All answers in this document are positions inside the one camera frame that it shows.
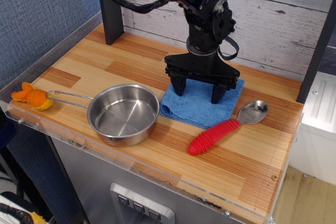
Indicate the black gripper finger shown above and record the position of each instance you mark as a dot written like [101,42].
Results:
[178,84]
[218,93]

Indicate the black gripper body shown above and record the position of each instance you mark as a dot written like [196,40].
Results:
[210,69]

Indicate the blue cloth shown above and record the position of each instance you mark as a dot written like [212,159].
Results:
[194,107]

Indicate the stainless steel pan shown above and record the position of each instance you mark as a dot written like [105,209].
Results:
[122,115]

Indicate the orange plush fish toy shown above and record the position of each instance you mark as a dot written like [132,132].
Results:
[36,98]

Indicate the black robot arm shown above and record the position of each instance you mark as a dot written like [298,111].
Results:
[210,22]

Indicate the white ribbed appliance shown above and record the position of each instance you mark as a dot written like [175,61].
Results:
[313,150]

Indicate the stainless steel cabinet front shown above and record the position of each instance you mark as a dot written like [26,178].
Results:
[91,177]

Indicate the clear acrylic front guard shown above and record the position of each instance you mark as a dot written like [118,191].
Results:
[222,179]

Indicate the silver button control panel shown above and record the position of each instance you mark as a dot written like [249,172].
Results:
[132,206]

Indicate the orange yellow object bottom left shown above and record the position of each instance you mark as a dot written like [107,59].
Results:
[37,219]

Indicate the red handled metal spoon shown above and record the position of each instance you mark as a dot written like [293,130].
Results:
[251,113]

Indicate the dark grey left post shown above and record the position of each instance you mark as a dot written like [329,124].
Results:
[112,20]

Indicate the dark grey post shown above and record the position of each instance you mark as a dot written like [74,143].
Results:
[318,54]
[112,20]

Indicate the dark grey right post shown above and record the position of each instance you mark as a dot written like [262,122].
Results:
[318,54]

